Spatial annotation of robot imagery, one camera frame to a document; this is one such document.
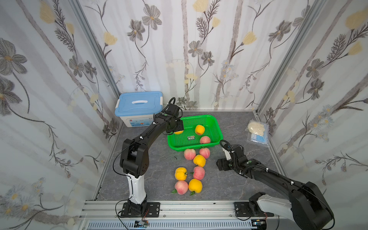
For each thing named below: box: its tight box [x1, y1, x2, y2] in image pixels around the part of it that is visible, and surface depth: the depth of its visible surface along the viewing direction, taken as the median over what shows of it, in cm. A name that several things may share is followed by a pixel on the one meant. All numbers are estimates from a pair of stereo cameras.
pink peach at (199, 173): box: [193, 165, 206, 181], surface depth 83 cm
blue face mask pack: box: [250, 128, 269, 146], surface depth 106 cm
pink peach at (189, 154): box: [184, 148, 196, 161], surface depth 91 cm
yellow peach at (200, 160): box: [193, 154, 207, 168], surface depth 89 cm
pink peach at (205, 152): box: [199, 147, 211, 159], surface depth 92 cm
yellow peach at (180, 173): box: [174, 166, 188, 181], surface depth 83 cm
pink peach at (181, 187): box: [174, 180, 189, 196], surface depth 78 cm
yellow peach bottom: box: [188, 178, 203, 194], surface depth 80 cm
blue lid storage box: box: [114, 91, 164, 128], surface depth 106 cm
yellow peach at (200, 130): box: [195, 124, 206, 136], surface depth 104 cm
